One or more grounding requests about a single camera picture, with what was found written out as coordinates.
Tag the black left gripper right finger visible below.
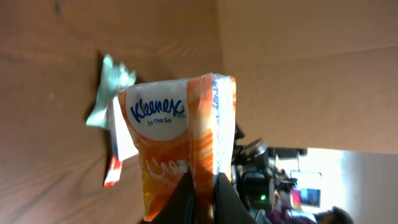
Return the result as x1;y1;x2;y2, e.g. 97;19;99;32
214;173;256;224

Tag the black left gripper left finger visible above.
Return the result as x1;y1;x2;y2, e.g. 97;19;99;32
149;172;195;224

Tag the red white sachet stick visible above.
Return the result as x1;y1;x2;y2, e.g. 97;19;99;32
104;156;123;188

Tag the white toothpaste box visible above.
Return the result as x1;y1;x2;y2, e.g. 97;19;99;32
107;96;138;162

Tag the orange Kleenex tissue pack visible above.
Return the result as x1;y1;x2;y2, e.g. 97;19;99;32
118;73;236;223

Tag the light green wipes packet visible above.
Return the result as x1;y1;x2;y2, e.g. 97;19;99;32
86;54;137;129

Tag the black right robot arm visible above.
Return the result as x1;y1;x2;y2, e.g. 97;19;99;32
231;126;308;212

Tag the person with dark hair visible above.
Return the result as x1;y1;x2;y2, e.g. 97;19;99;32
266;207;354;224

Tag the computer monitor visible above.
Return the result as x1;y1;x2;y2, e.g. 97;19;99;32
290;170;322;209

